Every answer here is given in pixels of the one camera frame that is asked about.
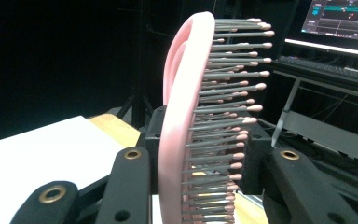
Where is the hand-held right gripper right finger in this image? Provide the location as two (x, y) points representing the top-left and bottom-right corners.
(241, 119), (358, 224)

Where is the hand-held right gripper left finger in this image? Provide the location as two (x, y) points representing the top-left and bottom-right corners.
(94, 105), (169, 224)

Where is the pink hairbrush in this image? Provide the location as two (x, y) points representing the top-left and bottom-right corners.
(158, 11), (276, 224)

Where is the white metal desk stand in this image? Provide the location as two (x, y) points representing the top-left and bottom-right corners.
(270, 69), (358, 167)

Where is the black tripod stand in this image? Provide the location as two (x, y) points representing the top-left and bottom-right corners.
(117, 0), (157, 129)

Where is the black keyboard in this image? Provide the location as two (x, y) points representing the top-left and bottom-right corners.
(278, 55), (358, 82)

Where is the computer monitor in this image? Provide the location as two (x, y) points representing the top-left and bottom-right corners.
(300, 0), (358, 43)

